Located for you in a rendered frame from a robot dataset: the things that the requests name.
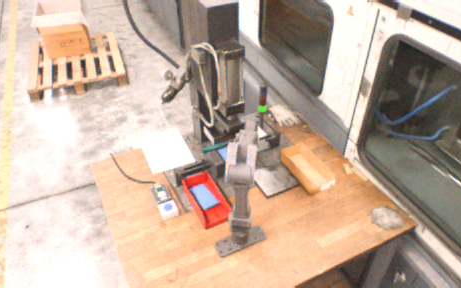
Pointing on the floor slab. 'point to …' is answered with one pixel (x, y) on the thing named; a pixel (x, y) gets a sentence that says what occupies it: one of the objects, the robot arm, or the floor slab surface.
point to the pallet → (73, 67)
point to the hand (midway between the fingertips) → (238, 162)
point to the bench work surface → (273, 215)
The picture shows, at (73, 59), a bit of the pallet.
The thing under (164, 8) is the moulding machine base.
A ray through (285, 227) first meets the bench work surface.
